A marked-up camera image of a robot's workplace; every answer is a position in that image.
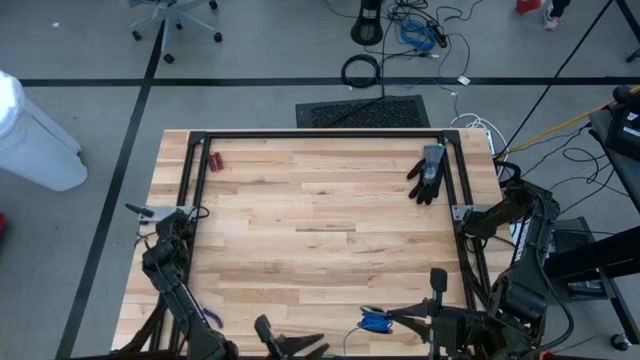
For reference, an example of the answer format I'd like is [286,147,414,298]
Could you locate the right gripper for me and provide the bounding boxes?
[387,267,481,360]

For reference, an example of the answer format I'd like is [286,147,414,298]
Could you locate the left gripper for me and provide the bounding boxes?
[253,313,331,360]

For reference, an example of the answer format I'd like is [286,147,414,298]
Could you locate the black cord spool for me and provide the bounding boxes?
[359,305,396,335]

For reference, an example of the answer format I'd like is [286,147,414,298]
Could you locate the black work glove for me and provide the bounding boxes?
[406,143,447,206]

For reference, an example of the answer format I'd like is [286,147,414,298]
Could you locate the black desk base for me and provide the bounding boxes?
[542,225,640,281]

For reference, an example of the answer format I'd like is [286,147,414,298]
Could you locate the black caster wheel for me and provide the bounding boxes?
[610,332,633,353]

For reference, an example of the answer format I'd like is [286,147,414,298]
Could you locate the black floor mat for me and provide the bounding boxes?
[295,94,432,129]

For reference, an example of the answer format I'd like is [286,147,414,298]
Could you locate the black electronic equipment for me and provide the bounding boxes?
[612,84,640,161]

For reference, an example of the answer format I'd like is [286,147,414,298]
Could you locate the black power strip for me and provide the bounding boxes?
[427,19,449,49]

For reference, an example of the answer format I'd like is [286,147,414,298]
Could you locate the black stand base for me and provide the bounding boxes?
[350,0,385,47]

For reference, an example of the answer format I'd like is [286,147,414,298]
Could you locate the person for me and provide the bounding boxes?
[516,0,572,32]

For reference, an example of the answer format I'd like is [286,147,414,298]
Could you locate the white trash bin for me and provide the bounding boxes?
[0,69,89,193]

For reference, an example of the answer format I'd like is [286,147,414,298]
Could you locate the red blue handled pliers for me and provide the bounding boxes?
[202,307,225,330]

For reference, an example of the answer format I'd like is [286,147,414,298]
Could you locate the thick black cable loop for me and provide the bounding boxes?
[495,158,523,190]

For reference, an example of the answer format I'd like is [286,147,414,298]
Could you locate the black aluminium table frame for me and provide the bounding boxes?
[119,129,539,360]

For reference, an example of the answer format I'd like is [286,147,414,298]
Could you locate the white cable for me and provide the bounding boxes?
[448,112,510,181]

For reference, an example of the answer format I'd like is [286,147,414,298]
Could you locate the thick yellow cable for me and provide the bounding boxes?
[499,85,640,157]

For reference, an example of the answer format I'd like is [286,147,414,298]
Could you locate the black coiled cable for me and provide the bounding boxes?
[341,53,382,90]

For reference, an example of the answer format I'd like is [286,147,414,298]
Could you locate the blue coiled floor cable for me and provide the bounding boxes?
[398,18,438,53]

